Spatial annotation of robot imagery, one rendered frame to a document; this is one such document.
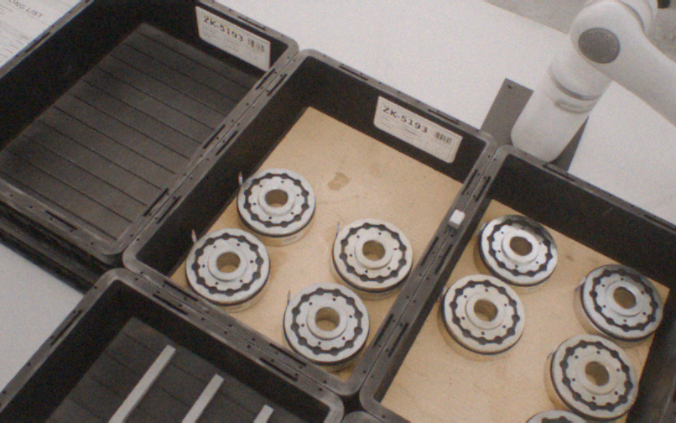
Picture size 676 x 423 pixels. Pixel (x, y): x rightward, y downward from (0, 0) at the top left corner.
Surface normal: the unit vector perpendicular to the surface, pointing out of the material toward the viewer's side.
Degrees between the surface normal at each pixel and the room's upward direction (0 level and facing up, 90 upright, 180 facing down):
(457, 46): 0
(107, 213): 0
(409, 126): 90
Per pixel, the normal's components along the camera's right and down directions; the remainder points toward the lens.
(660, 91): -0.50, 0.71
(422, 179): 0.09, -0.51
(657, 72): -0.33, 0.57
